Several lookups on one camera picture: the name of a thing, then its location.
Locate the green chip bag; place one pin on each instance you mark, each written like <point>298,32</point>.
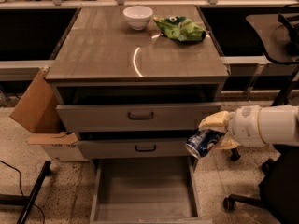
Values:
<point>180,28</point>

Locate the black stand leg left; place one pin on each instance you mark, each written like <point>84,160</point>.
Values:
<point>26,202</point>

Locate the middle grey drawer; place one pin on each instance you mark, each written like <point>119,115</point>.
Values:
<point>133,148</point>

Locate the grey drawer cabinet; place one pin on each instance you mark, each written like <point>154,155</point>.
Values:
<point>103,61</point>

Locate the brown cardboard box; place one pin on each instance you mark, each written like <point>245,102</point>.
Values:
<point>36,112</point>

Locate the blue pepsi can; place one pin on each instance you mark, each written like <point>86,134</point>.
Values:
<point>200,144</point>

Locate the black office chair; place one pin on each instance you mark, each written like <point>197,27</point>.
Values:
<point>279,190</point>

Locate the black side table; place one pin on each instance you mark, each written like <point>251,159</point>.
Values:
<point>279,34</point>

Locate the white ceramic bowl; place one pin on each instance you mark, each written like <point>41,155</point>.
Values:
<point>138,17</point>

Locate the bottom open grey drawer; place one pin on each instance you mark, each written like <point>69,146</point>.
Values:
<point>159,190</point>

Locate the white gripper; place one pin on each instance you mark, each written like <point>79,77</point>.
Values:
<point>244,126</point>

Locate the top grey drawer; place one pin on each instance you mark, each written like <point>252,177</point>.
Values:
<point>125,118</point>

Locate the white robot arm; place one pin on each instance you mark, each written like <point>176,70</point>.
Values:
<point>278,125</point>

